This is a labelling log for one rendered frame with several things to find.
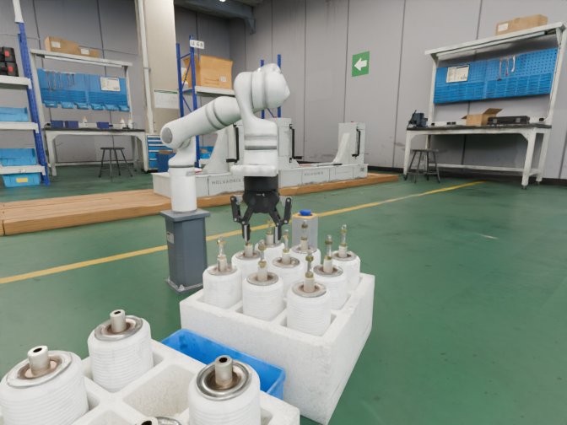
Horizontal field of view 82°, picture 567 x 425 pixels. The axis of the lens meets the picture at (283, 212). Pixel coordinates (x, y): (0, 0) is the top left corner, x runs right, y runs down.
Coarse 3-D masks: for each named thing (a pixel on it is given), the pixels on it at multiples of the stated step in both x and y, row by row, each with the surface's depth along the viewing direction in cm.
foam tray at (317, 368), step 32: (192, 320) 78; (224, 320) 73; (256, 320) 71; (352, 320) 76; (256, 352) 71; (288, 352) 66; (320, 352) 63; (352, 352) 79; (288, 384) 68; (320, 384) 64; (320, 416) 66
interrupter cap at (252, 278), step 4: (256, 272) 78; (268, 272) 79; (272, 272) 78; (248, 276) 76; (252, 276) 76; (256, 276) 77; (268, 276) 77; (272, 276) 77; (276, 276) 77; (248, 280) 74; (252, 280) 74; (256, 280) 75; (268, 280) 75; (272, 280) 74; (276, 280) 74; (252, 284) 72; (256, 284) 72; (260, 284) 72; (264, 284) 72; (268, 284) 72; (272, 284) 73
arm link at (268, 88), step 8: (256, 72) 65; (264, 72) 65; (272, 72) 65; (256, 80) 63; (264, 80) 63; (272, 80) 63; (280, 80) 64; (256, 88) 63; (264, 88) 63; (272, 88) 63; (280, 88) 64; (256, 96) 64; (264, 96) 64; (272, 96) 64; (280, 96) 64; (256, 104) 65; (264, 104) 65; (272, 104) 65; (280, 104) 66
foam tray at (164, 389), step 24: (168, 360) 58; (192, 360) 58; (96, 384) 53; (144, 384) 53; (168, 384) 58; (0, 408) 48; (96, 408) 48; (120, 408) 48; (144, 408) 54; (168, 408) 58; (264, 408) 48; (288, 408) 48
